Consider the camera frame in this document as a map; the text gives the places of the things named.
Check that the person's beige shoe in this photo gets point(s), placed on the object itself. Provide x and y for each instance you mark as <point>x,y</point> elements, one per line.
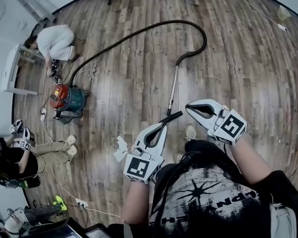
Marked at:
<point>190,133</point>

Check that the grey shoulder bag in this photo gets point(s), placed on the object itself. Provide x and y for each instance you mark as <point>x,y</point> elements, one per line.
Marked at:
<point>283,219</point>

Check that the person's black shorts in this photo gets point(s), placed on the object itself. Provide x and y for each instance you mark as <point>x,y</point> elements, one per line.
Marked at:
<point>206,150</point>

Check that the white table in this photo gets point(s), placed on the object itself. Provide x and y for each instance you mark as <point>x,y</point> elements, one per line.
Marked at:
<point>12,71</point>

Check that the person's left forearm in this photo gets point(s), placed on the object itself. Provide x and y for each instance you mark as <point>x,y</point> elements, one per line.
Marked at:
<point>136,202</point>

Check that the person's right forearm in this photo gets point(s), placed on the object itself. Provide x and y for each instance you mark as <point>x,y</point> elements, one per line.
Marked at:
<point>253,162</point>

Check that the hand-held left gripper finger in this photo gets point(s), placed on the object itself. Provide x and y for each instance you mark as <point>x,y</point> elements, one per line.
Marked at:
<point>163,142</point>
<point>142,136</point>

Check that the red and green vacuum canister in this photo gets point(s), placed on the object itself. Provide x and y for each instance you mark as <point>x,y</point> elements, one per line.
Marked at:
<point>69,98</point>

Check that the translucent bucket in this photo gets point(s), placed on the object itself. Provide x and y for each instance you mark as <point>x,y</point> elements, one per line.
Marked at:
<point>283,12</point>

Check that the aluminium ladder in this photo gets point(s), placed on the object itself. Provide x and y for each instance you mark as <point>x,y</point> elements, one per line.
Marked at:
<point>31,4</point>

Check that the black laptop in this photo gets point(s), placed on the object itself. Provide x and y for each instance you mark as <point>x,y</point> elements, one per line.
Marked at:
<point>74,228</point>

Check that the person's black printed t-shirt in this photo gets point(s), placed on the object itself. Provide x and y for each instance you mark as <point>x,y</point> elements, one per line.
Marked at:
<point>213,202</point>

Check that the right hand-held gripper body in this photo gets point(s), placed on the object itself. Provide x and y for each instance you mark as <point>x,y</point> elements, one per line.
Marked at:
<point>232,128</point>

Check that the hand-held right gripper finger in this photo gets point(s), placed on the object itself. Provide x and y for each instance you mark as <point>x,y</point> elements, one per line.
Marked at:
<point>213,103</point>
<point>206,123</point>

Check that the torn white paper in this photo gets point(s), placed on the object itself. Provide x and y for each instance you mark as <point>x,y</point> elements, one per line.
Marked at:
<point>121,150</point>

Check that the white power strip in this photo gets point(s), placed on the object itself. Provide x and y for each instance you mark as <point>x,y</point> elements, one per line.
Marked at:
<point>42,114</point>
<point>281,27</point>
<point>81,203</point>

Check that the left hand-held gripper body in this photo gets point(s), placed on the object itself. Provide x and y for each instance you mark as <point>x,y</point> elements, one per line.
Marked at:
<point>139,168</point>

